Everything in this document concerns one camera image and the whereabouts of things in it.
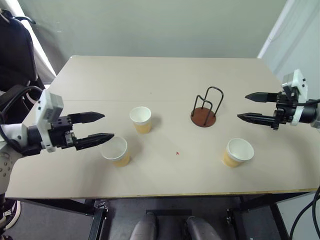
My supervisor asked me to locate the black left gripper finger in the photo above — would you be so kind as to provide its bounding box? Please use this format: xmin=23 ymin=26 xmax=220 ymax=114
xmin=74 ymin=133 xmax=115 ymax=152
xmin=68 ymin=111 xmax=106 ymax=125

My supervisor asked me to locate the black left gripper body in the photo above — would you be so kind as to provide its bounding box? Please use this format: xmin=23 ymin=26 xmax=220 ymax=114
xmin=46 ymin=114 xmax=78 ymax=150

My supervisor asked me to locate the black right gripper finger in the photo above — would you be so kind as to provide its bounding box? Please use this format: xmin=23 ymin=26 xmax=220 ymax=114
xmin=244 ymin=91 xmax=280 ymax=104
xmin=236 ymin=112 xmax=278 ymax=129

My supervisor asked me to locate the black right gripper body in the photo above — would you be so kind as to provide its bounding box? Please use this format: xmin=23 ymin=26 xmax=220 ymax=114
xmin=273 ymin=91 xmax=300 ymax=131

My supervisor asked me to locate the yellow white paper cup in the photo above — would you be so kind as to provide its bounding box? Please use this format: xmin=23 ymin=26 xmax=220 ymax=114
xmin=128 ymin=106 xmax=153 ymax=135
xmin=100 ymin=136 xmax=132 ymax=168
xmin=222 ymin=137 xmax=255 ymax=169

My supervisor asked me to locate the black white sneaker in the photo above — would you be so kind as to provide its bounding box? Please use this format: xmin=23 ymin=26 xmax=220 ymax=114
xmin=0 ymin=199 xmax=23 ymax=232

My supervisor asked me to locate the black backpack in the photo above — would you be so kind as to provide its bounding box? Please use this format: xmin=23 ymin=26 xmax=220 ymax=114
xmin=0 ymin=8 xmax=56 ymax=94

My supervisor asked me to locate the dark rounded shape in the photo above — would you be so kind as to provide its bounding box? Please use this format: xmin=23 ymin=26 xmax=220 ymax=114
xmin=184 ymin=215 xmax=221 ymax=240
xmin=131 ymin=214 xmax=159 ymax=240

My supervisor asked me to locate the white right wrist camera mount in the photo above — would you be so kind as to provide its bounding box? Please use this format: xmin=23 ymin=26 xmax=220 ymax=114
xmin=281 ymin=68 xmax=309 ymax=126

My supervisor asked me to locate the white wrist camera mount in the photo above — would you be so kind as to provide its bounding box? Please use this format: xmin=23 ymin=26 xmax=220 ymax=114
xmin=34 ymin=88 xmax=65 ymax=154
xmin=281 ymin=68 xmax=309 ymax=126

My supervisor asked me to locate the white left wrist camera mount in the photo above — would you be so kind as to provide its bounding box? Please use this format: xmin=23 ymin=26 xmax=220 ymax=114
xmin=34 ymin=88 xmax=65 ymax=154

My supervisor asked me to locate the brown wire cup holder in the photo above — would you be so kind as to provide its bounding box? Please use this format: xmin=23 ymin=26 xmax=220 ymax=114
xmin=190 ymin=86 xmax=224 ymax=129

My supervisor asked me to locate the black table frame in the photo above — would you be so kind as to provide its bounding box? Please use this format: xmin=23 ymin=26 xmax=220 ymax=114
xmin=14 ymin=191 xmax=320 ymax=240

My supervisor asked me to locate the black hanging cable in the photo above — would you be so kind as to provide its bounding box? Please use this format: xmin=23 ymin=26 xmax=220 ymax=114
xmin=289 ymin=184 xmax=320 ymax=240

